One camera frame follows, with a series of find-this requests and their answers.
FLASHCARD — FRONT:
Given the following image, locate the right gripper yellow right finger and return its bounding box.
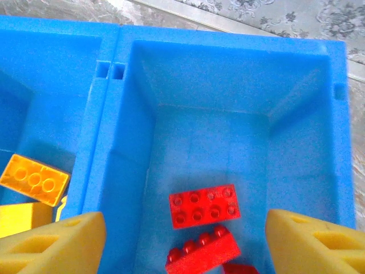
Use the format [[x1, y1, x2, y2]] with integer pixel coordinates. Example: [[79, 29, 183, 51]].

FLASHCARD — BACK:
[[265, 208, 365, 274]]

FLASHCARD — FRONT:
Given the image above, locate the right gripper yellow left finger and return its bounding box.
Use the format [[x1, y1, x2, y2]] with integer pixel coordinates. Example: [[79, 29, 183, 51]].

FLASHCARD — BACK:
[[0, 211, 107, 274]]

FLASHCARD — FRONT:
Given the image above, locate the yellow lego brick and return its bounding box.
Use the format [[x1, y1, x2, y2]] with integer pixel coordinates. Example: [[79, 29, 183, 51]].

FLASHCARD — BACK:
[[0, 201, 54, 239], [0, 154, 71, 207]]

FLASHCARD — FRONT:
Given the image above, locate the red lego brick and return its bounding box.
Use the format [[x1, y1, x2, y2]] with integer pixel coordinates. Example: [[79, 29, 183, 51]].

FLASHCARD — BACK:
[[165, 224, 242, 274], [168, 184, 242, 230], [222, 263, 262, 274]]

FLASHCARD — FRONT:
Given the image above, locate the blue plastic bin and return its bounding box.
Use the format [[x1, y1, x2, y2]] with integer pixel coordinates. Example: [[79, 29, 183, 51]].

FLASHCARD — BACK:
[[67, 24, 357, 274], [0, 14, 120, 229]]

